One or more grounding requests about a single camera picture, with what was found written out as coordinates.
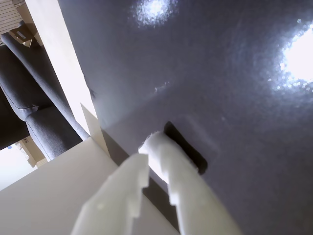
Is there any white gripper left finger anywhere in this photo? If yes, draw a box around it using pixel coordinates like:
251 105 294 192
70 153 150 235

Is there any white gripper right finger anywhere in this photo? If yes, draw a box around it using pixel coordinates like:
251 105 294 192
137 130 243 235

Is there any black glossy table mat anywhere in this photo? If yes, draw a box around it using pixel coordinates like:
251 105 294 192
57 0 313 235

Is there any grey fabric sofa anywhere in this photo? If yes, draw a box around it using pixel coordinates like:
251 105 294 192
0 20 90 162

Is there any pale wooden board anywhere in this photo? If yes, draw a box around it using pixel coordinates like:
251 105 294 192
24 0 111 158

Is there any brown cardboard box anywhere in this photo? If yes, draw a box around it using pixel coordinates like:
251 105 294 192
8 26 34 48

